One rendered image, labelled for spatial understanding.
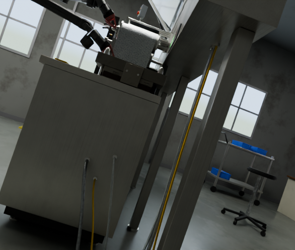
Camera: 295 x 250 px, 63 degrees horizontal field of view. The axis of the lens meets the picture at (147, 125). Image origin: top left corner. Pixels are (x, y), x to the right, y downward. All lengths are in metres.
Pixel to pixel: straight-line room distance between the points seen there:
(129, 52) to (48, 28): 3.76
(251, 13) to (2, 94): 4.83
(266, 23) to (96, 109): 0.86
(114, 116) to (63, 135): 0.28
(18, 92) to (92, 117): 3.95
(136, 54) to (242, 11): 0.89
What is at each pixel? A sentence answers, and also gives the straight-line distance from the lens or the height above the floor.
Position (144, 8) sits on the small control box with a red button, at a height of 1.68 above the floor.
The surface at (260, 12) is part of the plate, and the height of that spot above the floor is 1.16.
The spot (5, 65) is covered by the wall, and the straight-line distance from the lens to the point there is 5.30.
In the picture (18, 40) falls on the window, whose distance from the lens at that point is 5.30.
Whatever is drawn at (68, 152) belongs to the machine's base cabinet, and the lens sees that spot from 1.34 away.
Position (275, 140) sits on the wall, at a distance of 6.34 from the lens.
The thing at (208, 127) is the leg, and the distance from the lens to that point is 0.82.
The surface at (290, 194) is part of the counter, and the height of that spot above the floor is 0.39.
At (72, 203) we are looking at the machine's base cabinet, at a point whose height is 0.22.
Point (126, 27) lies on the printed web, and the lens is 1.66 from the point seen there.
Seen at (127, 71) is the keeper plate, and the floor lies 0.98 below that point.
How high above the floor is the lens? 0.74
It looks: level
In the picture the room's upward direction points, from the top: 19 degrees clockwise
